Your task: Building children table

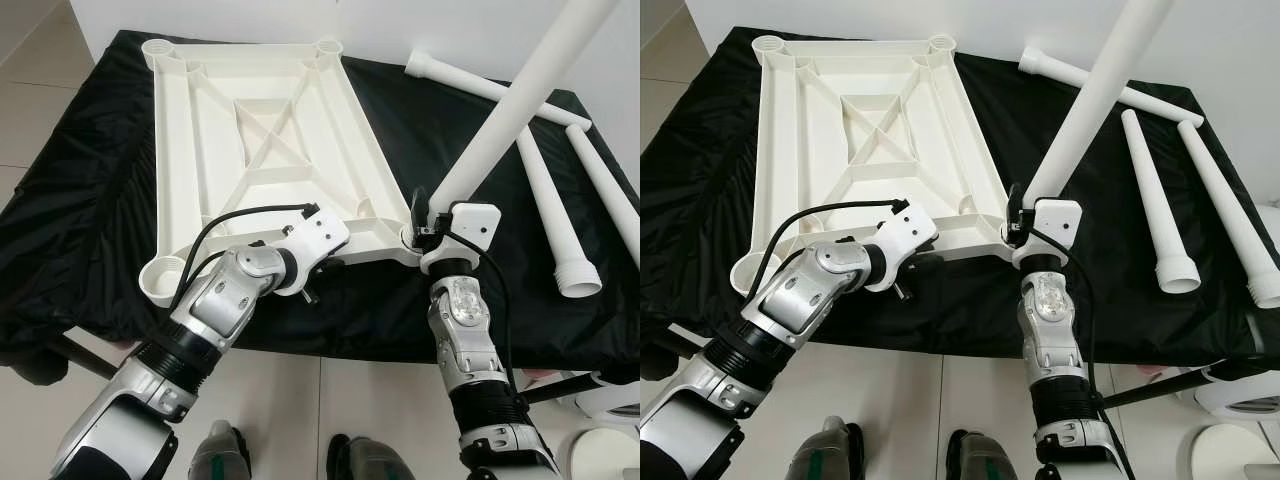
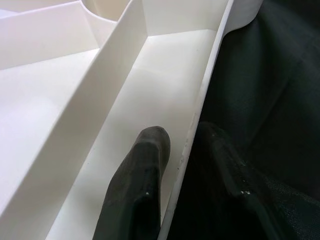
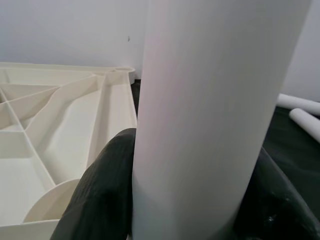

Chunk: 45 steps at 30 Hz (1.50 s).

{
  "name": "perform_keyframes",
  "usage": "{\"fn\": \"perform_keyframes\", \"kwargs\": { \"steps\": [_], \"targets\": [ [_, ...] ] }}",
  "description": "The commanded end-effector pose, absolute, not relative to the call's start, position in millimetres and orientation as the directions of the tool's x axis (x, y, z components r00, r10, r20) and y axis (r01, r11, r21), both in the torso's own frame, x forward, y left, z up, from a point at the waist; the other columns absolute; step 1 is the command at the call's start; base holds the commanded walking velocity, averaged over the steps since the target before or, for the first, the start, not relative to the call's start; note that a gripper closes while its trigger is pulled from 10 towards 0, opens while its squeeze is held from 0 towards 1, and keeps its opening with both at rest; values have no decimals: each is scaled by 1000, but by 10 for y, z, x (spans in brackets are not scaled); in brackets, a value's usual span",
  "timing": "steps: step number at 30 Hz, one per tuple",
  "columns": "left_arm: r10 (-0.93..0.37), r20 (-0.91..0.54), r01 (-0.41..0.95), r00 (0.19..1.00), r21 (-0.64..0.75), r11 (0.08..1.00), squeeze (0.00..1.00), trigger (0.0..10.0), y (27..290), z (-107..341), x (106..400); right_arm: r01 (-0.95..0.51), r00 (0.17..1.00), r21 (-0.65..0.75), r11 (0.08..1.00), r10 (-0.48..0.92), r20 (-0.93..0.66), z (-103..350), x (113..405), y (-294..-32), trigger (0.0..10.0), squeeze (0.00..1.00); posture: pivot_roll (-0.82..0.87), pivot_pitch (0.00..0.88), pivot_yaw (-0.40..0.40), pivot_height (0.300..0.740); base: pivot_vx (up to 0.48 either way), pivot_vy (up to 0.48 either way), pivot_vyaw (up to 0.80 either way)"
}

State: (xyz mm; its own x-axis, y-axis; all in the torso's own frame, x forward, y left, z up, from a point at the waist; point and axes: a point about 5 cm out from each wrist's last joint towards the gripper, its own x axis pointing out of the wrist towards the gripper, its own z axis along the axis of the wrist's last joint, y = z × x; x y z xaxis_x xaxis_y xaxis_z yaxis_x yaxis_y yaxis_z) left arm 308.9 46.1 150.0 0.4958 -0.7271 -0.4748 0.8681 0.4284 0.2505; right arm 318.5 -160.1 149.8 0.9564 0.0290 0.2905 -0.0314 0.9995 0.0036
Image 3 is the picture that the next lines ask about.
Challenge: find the black table cloth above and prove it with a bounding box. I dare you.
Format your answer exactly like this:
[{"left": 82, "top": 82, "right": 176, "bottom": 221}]
[{"left": 129, "top": 77, "right": 320, "bottom": 208}]

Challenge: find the white tapered plastic table leg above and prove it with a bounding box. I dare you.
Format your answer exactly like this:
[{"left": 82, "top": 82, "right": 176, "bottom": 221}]
[
  {"left": 276, "top": 93, "right": 320, "bottom": 117},
  {"left": 131, "top": 0, "right": 313, "bottom": 240},
  {"left": 289, "top": 108, "right": 320, "bottom": 141}
]

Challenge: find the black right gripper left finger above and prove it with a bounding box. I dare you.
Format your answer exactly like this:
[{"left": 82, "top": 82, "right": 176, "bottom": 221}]
[{"left": 51, "top": 127, "right": 138, "bottom": 240}]

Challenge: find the white plastic table top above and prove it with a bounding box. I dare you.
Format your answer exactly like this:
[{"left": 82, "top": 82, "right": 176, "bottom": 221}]
[{"left": 0, "top": 61, "right": 138, "bottom": 240}]

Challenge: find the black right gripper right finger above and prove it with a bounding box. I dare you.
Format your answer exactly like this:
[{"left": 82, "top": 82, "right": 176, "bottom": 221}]
[{"left": 233, "top": 148, "right": 320, "bottom": 240}]

